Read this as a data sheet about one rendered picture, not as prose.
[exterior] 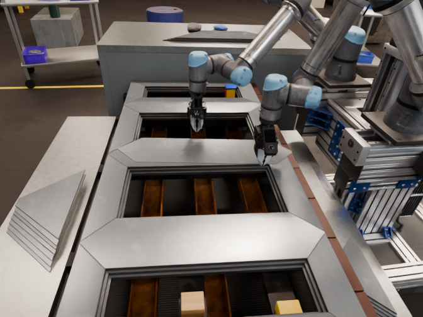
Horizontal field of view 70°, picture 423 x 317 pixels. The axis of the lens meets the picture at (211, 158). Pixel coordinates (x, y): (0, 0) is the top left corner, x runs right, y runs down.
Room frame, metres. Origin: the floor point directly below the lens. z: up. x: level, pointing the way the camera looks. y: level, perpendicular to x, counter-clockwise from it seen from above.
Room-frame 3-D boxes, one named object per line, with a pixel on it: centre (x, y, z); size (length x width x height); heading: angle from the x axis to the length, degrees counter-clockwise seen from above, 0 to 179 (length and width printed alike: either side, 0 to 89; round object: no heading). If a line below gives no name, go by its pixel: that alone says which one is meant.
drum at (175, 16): (4.50, 0.75, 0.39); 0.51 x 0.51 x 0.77
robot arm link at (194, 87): (1.19, 0.07, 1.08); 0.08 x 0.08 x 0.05
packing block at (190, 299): (0.41, 0.03, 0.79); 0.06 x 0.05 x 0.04; 97
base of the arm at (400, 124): (1.02, -0.72, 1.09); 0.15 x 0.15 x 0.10
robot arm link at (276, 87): (0.99, -0.21, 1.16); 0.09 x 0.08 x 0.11; 79
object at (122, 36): (2.15, 0.09, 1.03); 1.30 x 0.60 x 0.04; 97
